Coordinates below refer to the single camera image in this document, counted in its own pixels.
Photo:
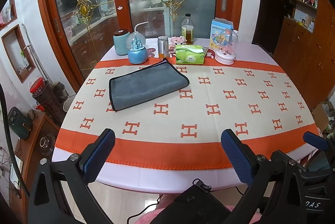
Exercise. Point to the dark woven waste basket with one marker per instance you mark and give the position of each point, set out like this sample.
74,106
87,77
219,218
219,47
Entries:
46,98

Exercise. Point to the green tissue pack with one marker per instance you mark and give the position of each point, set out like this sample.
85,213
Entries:
190,54

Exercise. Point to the cardboard box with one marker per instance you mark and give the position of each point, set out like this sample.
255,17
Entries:
323,115

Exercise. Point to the brown wooden shelf cabinet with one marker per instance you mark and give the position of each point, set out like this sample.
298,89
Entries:
305,49

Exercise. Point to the black zipper bag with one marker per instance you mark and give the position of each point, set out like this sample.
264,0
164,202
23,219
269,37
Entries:
194,205

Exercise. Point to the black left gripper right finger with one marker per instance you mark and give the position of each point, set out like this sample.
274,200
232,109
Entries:
273,186

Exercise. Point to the blue castle snow globe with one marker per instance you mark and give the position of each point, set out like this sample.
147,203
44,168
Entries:
137,52

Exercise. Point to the glass bottle with amber liquid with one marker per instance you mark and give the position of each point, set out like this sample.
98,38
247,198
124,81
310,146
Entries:
187,29

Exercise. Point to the orange beige H-pattern table cloth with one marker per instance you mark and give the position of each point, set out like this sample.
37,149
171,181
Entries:
182,130

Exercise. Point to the light blue lidded canister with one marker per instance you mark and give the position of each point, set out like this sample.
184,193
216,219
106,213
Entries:
120,42

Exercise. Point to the red plastic container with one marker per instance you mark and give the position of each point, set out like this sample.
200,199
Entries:
38,86

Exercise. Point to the blue cartoon duck box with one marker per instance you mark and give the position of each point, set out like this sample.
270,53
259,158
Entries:
220,32

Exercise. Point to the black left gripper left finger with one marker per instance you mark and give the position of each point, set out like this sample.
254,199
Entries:
48,203

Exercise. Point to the pink dome ornament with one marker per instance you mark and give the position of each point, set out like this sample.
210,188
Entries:
226,52

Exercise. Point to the grey purple microfibre towel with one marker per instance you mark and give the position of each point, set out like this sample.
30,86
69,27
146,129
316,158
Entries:
145,84

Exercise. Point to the silver orange drink can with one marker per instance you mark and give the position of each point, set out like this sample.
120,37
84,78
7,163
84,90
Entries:
163,47

